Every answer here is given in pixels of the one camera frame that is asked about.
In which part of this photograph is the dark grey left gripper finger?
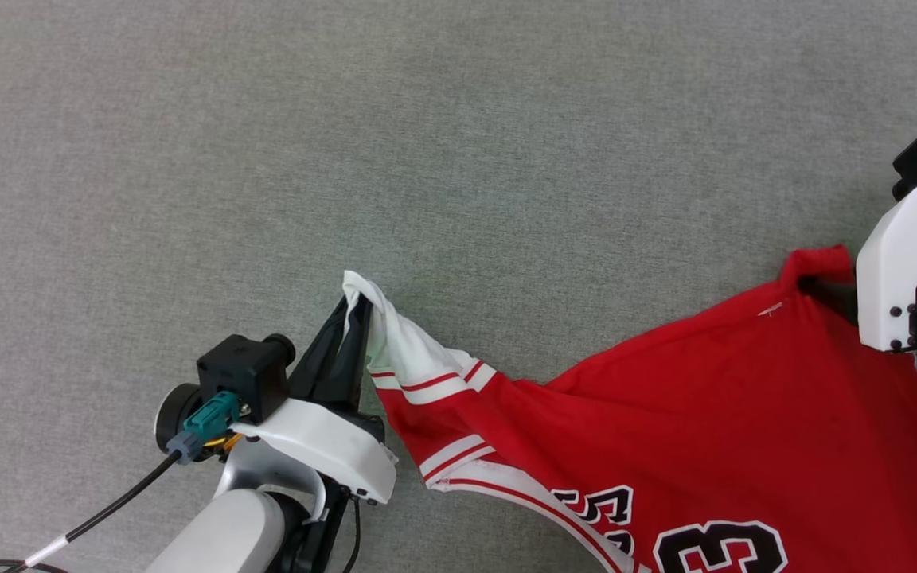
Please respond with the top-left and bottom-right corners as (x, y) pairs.
(331, 294), (374, 415)
(290, 298), (349, 402)

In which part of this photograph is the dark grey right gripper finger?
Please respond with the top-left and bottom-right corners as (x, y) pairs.
(802, 275), (859, 324)

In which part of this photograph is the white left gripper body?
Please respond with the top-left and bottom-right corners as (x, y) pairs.
(229, 396), (399, 505)

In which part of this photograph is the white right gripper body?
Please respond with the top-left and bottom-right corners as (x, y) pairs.
(856, 178), (917, 376)

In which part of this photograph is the red white basketball jersey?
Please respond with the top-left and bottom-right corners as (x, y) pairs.
(342, 245), (917, 573)

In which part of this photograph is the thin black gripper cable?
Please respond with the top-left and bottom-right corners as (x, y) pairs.
(342, 497), (363, 573)

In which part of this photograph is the black camera cable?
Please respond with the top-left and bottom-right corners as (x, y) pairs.
(0, 449), (189, 573)

